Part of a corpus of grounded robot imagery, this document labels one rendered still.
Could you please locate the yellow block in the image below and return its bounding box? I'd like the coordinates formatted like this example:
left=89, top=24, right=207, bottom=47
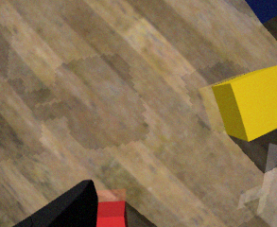
left=213, top=65, right=277, bottom=141

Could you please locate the red block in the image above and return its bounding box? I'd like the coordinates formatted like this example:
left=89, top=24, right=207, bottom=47
left=96, top=201, right=128, bottom=227

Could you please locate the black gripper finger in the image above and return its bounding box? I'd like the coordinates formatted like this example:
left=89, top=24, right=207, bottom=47
left=12, top=179, right=99, bottom=227

